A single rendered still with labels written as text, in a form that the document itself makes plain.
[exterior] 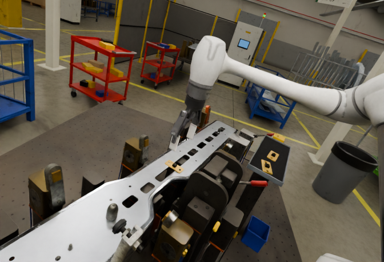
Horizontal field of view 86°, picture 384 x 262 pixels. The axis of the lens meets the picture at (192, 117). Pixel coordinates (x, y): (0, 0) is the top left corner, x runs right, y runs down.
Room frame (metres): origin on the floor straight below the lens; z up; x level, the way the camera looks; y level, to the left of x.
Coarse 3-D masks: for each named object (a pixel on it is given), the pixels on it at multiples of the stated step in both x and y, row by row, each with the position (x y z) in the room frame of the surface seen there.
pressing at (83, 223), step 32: (224, 128) 1.30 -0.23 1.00; (160, 160) 0.75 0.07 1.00; (192, 160) 0.82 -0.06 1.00; (96, 192) 0.49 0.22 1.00; (128, 192) 0.53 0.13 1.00; (160, 192) 0.58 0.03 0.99; (64, 224) 0.36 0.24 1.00; (96, 224) 0.39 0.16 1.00; (128, 224) 0.42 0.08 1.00; (0, 256) 0.25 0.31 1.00; (32, 256) 0.27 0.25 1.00; (64, 256) 0.29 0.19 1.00; (96, 256) 0.31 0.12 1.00
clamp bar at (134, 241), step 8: (120, 224) 0.25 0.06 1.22; (136, 224) 0.26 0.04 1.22; (128, 232) 0.25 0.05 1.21; (136, 232) 0.25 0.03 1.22; (128, 240) 0.23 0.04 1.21; (136, 240) 0.24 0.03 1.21; (120, 248) 0.23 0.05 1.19; (128, 248) 0.23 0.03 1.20; (136, 248) 0.23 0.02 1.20; (120, 256) 0.23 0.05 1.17; (128, 256) 0.24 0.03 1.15
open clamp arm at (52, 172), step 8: (48, 168) 0.42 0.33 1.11; (56, 168) 0.43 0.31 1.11; (48, 176) 0.41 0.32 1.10; (56, 176) 0.42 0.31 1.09; (48, 184) 0.41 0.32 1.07; (56, 184) 0.42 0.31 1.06; (56, 192) 0.41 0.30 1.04; (64, 192) 0.43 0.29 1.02; (56, 200) 0.41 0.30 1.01; (64, 200) 0.43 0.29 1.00; (56, 208) 0.40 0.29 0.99
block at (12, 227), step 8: (0, 216) 0.34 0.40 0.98; (8, 216) 0.34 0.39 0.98; (0, 224) 0.32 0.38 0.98; (8, 224) 0.33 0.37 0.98; (16, 224) 0.33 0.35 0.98; (0, 232) 0.30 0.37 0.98; (8, 232) 0.31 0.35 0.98; (16, 232) 0.32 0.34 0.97; (0, 240) 0.29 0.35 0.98; (8, 240) 0.30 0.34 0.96
